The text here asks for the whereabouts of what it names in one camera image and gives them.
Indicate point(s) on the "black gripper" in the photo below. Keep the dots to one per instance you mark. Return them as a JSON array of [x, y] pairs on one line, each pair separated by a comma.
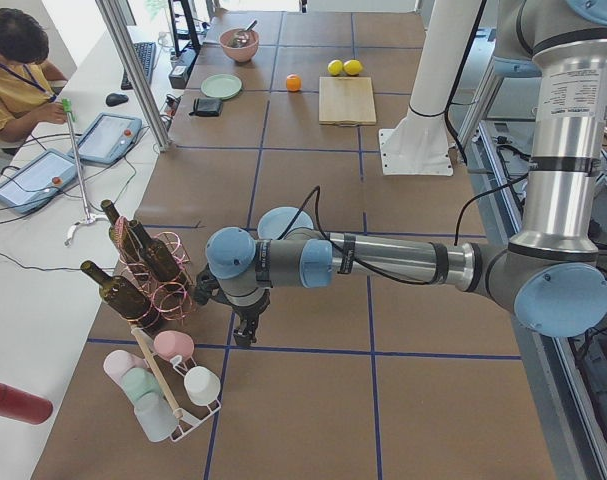
[[247, 311]]

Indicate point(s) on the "orange fruit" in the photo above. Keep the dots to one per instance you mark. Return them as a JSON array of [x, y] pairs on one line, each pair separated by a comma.
[[293, 83]]

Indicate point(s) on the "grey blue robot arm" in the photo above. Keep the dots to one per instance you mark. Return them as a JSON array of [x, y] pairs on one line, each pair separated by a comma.
[[546, 275]]

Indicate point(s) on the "light blue plate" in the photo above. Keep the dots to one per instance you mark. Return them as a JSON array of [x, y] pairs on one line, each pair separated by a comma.
[[277, 222]]

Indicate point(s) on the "green plate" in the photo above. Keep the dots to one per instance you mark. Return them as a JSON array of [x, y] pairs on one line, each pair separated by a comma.
[[221, 86]]

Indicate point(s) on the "white cup right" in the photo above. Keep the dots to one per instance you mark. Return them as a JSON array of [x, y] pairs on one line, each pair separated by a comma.
[[202, 386]]

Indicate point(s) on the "pink cup top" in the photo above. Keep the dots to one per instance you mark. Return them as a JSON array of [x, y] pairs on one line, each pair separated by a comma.
[[170, 343]]

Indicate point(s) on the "dark wine bottle middle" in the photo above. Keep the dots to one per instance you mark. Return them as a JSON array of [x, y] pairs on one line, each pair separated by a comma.
[[158, 258]]

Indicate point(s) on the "dark wine bottle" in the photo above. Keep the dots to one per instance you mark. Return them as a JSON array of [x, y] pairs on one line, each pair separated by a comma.
[[125, 298], [158, 258], [119, 233]]

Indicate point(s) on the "mint green cup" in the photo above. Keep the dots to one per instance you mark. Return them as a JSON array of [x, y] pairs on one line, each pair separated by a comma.
[[137, 382]]

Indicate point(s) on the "light grey cup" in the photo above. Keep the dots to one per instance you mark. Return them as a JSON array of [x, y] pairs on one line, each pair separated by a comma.
[[155, 416]]

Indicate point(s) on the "dark wine bottle front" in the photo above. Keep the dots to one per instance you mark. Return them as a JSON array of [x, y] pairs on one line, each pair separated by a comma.
[[125, 298]]

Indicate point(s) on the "pale pink cup left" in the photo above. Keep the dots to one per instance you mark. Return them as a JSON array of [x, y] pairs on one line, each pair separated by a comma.
[[118, 362]]

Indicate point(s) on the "dark wine bottle back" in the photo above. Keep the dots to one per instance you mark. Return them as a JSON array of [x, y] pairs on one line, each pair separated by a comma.
[[119, 233]]

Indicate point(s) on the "black folded cloth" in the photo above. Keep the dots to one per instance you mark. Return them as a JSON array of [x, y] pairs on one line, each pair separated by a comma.
[[207, 107]]

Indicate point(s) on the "blue teach pendant far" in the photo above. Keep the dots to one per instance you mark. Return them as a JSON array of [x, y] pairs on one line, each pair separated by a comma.
[[108, 138]]

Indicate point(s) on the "blue teach pendant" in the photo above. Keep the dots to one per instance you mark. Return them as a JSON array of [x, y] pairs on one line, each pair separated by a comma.
[[108, 138], [38, 182]]

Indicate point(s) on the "red thermos bottle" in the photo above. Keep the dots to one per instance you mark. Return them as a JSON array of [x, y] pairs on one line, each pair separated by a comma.
[[22, 406]]

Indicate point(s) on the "wooden cutting board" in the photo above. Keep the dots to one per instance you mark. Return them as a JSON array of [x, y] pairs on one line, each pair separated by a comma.
[[346, 101]]

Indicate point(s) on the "blue teach pendant near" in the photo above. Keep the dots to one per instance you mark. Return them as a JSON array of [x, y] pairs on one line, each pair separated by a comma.
[[38, 182]]

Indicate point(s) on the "black power strip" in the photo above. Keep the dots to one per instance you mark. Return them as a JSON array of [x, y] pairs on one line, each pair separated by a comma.
[[182, 67]]

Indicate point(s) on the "black computer mouse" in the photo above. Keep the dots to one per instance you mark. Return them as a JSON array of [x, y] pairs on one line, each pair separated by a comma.
[[115, 99]]

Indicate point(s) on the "yellow lemon left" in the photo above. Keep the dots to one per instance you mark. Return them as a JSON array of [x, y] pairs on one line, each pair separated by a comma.
[[335, 67]]

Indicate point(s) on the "yellow lemon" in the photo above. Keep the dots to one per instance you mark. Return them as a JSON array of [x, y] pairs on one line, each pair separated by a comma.
[[352, 67], [335, 67]]

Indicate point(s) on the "yellow lemon right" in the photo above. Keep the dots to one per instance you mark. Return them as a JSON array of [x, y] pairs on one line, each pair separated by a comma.
[[352, 67]]

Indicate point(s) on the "pink bowl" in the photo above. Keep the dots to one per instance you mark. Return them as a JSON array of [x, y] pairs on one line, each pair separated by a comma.
[[241, 52]]

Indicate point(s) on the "metal stand green clip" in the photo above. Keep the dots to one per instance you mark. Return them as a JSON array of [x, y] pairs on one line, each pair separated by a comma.
[[89, 217]]

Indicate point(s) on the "metal scoop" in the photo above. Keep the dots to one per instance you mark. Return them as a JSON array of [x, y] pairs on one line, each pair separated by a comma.
[[243, 36]]

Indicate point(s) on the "person in yellow shirt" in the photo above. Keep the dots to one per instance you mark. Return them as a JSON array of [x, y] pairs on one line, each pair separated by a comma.
[[26, 95]]

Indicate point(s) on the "white wire cup rack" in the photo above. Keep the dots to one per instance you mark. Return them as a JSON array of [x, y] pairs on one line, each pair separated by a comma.
[[174, 372]]

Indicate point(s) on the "wooden rack handle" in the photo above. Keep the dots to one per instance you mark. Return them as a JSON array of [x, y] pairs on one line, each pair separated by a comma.
[[145, 342]]

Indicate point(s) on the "copper wire wine rack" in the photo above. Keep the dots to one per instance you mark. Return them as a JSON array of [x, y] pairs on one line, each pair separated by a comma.
[[172, 305]]

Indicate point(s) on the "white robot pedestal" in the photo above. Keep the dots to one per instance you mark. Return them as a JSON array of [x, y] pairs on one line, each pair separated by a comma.
[[419, 145]]

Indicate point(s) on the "aluminium frame post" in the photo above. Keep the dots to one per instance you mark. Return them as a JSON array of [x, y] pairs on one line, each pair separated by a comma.
[[116, 26]]

